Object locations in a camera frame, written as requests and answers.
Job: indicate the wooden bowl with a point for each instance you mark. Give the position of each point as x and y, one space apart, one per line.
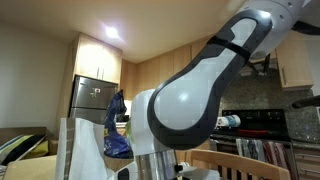
116 163

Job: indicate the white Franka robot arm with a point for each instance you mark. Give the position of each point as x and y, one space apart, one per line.
186 100

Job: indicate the grey striped dish towel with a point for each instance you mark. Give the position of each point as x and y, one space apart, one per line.
250 150

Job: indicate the red striped dish towel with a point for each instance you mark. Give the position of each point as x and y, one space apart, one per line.
276 153

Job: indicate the blue chip bag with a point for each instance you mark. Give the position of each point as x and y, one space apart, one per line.
115 140

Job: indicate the stainless steel refrigerator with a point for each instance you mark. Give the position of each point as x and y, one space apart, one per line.
93 96

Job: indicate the wooden cabinet over refrigerator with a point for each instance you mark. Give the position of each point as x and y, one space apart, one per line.
95 58

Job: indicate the ceiling light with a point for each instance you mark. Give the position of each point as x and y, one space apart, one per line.
111 32

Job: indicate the white bag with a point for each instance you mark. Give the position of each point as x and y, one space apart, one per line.
83 153

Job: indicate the black stove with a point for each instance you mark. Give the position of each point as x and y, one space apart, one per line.
263 120

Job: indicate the wooden chair back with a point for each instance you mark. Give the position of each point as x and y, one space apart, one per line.
253 165

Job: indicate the yellow cushion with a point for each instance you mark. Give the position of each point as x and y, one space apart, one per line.
38 150

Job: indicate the striped cushion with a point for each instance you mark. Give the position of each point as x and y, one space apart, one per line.
16 148

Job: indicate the wooden drawer cabinet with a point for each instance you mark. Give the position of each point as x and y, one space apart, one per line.
308 163

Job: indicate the wooden wall cabinet row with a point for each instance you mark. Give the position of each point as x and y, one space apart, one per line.
160 73

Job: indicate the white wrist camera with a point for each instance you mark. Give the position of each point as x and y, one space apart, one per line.
200 173

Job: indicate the single-door wooden wall cabinet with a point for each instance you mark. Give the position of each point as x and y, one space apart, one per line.
295 66

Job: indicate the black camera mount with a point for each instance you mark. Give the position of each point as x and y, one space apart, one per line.
306 101

